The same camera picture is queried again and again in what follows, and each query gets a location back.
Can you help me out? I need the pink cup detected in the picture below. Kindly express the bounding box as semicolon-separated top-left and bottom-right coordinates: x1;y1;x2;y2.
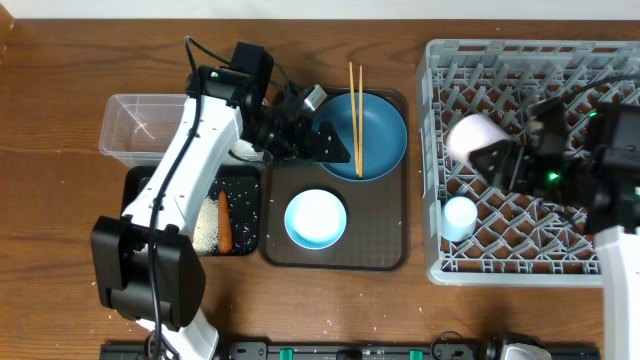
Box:
446;114;510;162

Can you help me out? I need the light blue cup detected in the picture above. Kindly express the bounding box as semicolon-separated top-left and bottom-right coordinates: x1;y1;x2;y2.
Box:
442;196;478;243

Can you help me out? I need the light blue rice bowl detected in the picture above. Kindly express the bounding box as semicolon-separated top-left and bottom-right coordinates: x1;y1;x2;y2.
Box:
284;189;348;250

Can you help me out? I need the orange carrot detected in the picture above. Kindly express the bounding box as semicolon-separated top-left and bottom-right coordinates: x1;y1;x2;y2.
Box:
218;191;233;255

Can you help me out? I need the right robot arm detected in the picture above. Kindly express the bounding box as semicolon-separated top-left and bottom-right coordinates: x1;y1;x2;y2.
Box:
454;99;639;359

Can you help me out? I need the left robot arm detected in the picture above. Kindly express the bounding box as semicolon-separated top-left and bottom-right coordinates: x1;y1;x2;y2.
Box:
90;42;351;359

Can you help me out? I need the grey dishwasher rack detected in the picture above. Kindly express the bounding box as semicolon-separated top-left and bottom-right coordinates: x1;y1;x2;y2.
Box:
416;39;639;288

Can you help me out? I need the left wooden chopstick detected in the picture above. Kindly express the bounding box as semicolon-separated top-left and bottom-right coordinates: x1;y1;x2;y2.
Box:
349;62;361;178

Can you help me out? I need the wooden chopstick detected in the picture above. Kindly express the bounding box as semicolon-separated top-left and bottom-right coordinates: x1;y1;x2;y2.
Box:
357;65;364;178
349;62;361;178

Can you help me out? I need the dark blue plate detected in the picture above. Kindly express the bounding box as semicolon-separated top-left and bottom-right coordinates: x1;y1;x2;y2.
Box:
313;93;408;181

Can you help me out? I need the black plastic tray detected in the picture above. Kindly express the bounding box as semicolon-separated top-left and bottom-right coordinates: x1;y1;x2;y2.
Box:
122;165;262;259

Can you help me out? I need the right wooden chopstick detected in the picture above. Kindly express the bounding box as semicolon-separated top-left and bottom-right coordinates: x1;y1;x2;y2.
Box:
357;65;364;178

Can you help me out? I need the brown serving tray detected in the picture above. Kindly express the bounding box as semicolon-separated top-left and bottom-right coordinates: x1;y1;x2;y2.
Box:
260;88;409;271

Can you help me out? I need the spilled white rice pile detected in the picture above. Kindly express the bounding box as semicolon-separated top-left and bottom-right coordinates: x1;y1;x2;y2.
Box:
192;177;259;254

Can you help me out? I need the clear plastic bin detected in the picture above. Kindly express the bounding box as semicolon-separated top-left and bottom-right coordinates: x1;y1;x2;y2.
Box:
98;93;269;169

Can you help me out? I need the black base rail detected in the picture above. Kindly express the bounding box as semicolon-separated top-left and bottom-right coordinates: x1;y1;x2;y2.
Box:
99;342;601;360

